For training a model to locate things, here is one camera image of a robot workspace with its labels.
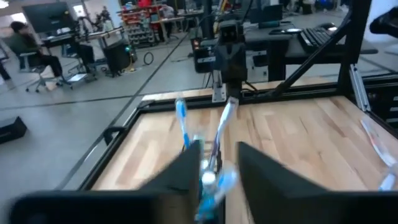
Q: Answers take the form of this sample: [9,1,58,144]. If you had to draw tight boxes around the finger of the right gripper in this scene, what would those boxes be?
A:
[193,46,216,74]

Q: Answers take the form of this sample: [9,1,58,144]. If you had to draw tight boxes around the dark computer desk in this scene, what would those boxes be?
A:
[40,26,125,75]

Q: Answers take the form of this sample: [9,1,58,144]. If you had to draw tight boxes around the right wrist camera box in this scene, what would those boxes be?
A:
[218,20,246,44]

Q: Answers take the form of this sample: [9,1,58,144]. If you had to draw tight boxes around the grey footrest plate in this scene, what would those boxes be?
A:
[67,73,88,83]

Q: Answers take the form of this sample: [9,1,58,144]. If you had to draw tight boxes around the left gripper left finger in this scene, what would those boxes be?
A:
[8,139,202,224]

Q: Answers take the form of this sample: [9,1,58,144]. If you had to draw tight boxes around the large black monitor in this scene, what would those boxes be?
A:
[21,1,75,34]

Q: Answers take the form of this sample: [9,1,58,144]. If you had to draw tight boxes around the black aluminium table frame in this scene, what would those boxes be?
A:
[55,0,398,191]

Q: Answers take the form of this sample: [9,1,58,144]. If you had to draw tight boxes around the black keyboard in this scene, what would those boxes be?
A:
[297,26,338,53]

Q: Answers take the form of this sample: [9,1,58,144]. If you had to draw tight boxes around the person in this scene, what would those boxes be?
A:
[160,4,177,41]
[7,21,65,78]

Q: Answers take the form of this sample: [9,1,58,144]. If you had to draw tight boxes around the purple white toothbrush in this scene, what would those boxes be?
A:
[206,96,239,172]

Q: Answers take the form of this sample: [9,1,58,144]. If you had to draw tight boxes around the orange white toothbrush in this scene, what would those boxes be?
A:
[359,118,398,169]

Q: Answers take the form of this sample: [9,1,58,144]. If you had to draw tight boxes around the black desk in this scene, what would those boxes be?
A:
[245,21,380,83]

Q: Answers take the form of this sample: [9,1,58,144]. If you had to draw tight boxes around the coiled black floor cable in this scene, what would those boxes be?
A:
[142,51,155,66]

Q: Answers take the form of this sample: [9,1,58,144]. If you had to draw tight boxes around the black computer tower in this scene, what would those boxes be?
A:
[102,40,137,77]

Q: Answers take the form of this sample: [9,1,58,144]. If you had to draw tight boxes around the red parts shelf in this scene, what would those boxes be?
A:
[117,2,158,47]

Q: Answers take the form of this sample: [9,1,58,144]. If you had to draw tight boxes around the flat black floor box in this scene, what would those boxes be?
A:
[0,116,28,145]

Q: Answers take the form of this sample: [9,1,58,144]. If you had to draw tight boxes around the blue white toothbrush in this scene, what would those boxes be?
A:
[214,161,240,200]
[377,164,398,191]
[174,98,191,150]

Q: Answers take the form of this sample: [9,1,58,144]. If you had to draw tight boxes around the grey office chair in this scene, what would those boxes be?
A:
[17,51,74,93]

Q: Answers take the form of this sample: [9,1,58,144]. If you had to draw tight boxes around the black computer mouse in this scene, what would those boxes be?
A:
[317,22,338,32]

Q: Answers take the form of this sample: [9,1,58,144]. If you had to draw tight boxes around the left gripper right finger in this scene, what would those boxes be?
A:
[237,141,398,224]

